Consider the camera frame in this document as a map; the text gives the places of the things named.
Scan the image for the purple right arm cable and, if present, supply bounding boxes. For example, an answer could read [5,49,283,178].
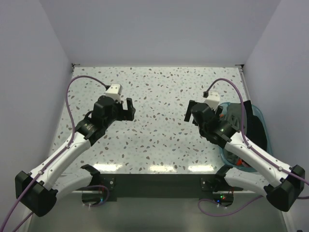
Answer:
[197,78,309,217]

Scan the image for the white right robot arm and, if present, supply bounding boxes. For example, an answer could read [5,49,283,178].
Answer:
[184,100,305,212]

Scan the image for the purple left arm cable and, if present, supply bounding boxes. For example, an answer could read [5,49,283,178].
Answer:
[0,75,109,232]

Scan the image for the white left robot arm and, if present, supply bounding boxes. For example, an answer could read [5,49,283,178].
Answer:
[15,95,136,217]

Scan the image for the teal plastic laundry basket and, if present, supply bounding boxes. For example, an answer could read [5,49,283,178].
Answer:
[216,101,275,174]

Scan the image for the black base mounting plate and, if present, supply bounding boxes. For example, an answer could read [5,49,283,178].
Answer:
[78,174,242,201]

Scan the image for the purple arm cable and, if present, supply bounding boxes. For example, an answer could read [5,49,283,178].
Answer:
[0,75,109,232]
[197,78,309,217]

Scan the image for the grey green t shirt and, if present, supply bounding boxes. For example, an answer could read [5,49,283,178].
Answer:
[220,102,242,130]

